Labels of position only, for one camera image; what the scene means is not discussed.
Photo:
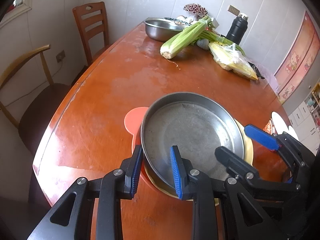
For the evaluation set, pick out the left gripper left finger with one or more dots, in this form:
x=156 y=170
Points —
x=71 y=216

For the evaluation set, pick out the pink hello kitty wardrobe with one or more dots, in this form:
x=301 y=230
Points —
x=299 y=59

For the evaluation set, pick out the pink clothes on chair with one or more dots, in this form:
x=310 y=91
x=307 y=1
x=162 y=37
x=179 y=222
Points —
x=267 y=74

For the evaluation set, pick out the white wall socket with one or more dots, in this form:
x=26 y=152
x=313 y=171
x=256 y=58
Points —
x=233 y=10

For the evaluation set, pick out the white storage shelf cabinet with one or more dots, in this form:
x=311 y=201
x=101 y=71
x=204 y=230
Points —
x=305 y=120

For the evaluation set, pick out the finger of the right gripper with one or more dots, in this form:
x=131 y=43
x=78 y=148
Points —
x=249 y=174
x=272 y=139

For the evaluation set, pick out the thin green celery bunch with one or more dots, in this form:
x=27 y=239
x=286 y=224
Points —
x=213 y=37

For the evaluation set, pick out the black thermos bottle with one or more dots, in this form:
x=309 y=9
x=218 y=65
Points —
x=238 y=28

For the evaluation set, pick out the orange plastic plate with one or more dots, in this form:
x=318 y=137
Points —
x=132 y=122

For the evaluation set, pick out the small red white paper bowl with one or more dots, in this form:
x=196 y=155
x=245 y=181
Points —
x=292 y=132

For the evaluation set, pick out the red white chopstick bundle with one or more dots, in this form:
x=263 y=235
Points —
x=195 y=10

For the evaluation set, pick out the brown wooden slat chair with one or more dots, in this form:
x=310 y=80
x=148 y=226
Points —
x=91 y=20

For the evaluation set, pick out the large red white paper bowl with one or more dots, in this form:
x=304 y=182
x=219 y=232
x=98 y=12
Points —
x=276 y=125

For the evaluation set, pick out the steel plate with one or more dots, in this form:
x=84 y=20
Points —
x=194 y=123

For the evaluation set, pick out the wall outlet near floor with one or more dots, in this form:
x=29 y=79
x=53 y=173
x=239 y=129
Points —
x=60 y=56

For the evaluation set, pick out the thick celery bunch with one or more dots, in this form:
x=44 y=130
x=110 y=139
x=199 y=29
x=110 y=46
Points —
x=181 y=40

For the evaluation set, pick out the yellow plate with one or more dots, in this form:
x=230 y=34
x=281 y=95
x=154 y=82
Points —
x=247 y=149

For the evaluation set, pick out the large steel basin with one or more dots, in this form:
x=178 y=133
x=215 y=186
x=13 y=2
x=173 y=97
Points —
x=161 y=29

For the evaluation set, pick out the yellow noodles plastic bag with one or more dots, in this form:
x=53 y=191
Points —
x=231 y=59

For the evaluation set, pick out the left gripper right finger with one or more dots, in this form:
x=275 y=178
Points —
x=242 y=215

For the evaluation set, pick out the grey netted fruit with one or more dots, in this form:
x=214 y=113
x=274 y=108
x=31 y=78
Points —
x=203 y=44

